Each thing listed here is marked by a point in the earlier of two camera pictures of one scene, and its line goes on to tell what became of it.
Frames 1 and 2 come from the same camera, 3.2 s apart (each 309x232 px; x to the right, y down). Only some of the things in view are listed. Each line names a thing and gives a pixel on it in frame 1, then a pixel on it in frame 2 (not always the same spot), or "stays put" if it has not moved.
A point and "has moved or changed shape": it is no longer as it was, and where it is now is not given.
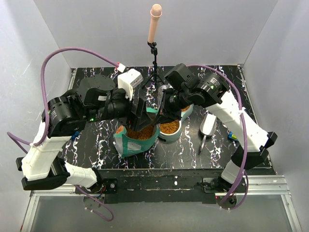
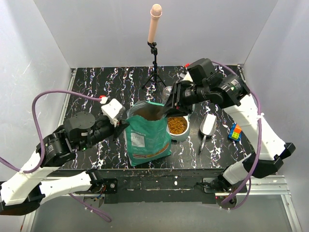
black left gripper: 139,116 to 117,127
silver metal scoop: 207,127 stays put
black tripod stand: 154,52 stays put
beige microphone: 156,11 stays put
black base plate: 162,186 stays put
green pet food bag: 128,142 has moved or changed shape
